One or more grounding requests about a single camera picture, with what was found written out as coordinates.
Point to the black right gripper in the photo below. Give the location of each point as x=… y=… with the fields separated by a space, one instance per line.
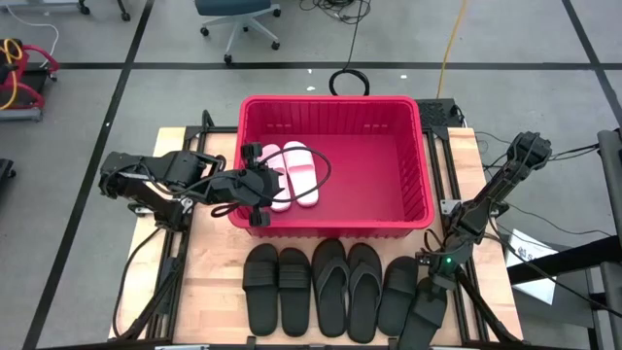
x=444 y=265

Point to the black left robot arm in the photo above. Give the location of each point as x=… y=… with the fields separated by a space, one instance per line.
x=175 y=170

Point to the large black slide sandal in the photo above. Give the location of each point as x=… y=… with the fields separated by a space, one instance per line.
x=295 y=306
x=261 y=301

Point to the black perforated box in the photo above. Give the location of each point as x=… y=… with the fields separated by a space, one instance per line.
x=435 y=114

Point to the black wheeled object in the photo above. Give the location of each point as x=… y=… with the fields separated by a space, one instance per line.
x=5 y=167

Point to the red plastic storage bin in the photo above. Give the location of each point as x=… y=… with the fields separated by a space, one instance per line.
x=364 y=170

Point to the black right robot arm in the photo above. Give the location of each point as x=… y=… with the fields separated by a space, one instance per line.
x=486 y=194

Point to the red wheeled cart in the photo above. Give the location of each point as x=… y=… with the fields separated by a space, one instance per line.
x=48 y=57

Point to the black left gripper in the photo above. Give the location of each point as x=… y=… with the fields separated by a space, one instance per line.
x=243 y=187

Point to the small black slide sandal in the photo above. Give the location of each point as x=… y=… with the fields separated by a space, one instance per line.
x=396 y=301
x=418 y=325

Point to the silver metal bracket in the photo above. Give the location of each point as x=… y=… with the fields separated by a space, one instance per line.
x=138 y=210
x=449 y=206

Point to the grey wheeled base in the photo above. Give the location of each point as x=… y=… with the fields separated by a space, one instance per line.
x=48 y=5

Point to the blue office chair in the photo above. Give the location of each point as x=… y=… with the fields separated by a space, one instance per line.
x=233 y=7

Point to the grey metal post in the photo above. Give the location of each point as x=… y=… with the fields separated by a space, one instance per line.
x=610 y=194

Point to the pink slide sandal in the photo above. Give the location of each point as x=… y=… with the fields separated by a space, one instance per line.
x=301 y=180
x=282 y=205

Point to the black metal beam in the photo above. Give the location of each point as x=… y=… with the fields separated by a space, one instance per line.
x=559 y=262

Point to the white paper sheet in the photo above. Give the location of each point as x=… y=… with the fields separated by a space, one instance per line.
x=527 y=250

